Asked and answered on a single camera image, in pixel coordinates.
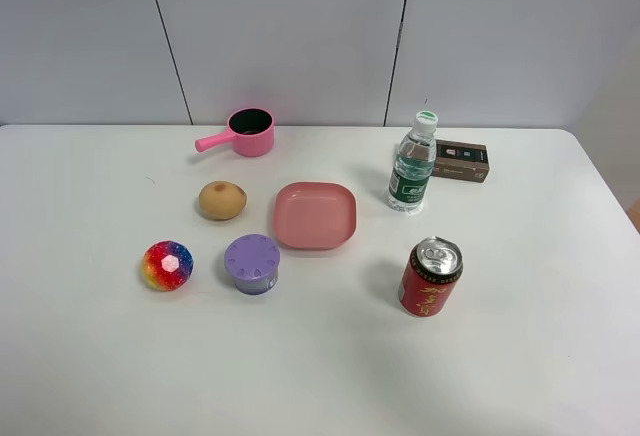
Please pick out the rainbow spiky ball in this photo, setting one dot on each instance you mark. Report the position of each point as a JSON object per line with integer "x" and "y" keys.
{"x": 166, "y": 266}

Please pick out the pink square plate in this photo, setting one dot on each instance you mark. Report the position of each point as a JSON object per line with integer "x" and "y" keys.
{"x": 314, "y": 215}

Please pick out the purple lidded jar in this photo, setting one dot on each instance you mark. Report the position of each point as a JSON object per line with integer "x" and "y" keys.
{"x": 252, "y": 261}

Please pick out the pink toy saucepan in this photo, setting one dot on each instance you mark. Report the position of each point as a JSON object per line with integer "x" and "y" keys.
{"x": 250, "y": 131}

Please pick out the clear water bottle green label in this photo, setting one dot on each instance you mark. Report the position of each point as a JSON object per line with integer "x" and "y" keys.
{"x": 413, "y": 164}

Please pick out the brown bread bun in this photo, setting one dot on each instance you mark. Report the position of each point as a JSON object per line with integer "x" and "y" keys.
{"x": 221, "y": 200}

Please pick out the red drink can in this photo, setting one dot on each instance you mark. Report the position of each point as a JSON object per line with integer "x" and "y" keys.
{"x": 432, "y": 271}

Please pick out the dark brown cardboard box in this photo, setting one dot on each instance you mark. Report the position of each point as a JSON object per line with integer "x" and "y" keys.
{"x": 461, "y": 161}

